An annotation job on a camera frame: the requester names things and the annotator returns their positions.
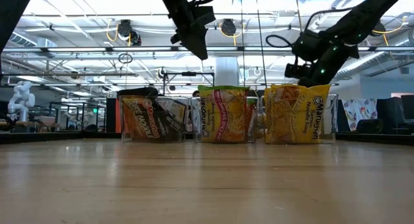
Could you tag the clear plastic bin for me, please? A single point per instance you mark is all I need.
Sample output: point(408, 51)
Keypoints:
point(195, 120)
point(188, 135)
point(333, 120)

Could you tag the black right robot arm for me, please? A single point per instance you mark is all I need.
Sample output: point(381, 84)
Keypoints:
point(365, 17)

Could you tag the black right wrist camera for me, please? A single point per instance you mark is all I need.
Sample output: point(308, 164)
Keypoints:
point(296, 70)

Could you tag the lime chili shrimp ramen pack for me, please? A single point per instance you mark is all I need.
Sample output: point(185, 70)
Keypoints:
point(223, 117)

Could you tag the black office chair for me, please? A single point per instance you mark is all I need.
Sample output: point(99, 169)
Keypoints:
point(394, 114)

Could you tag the orange-red panel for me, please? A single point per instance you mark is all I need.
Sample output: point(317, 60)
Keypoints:
point(118, 117)

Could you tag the person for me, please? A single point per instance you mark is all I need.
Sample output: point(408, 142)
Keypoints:
point(196, 94)

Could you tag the patterned white cloth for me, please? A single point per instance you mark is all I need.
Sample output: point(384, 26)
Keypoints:
point(359, 112)

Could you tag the long ceiling light strip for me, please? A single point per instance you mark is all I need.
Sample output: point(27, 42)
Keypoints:
point(81, 49)

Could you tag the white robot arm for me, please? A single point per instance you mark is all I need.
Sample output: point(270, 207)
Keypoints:
point(21, 101)

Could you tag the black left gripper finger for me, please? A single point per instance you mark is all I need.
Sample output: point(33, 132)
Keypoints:
point(191, 46)
point(202, 49)

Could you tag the white column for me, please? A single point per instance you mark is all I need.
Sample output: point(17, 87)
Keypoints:
point(226, 72)

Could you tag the yellow Maruchan ramen pack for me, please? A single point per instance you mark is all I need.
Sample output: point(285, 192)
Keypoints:
point(291, 117)

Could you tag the black gantry frame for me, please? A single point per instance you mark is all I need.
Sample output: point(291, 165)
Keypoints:
point(189, 73)

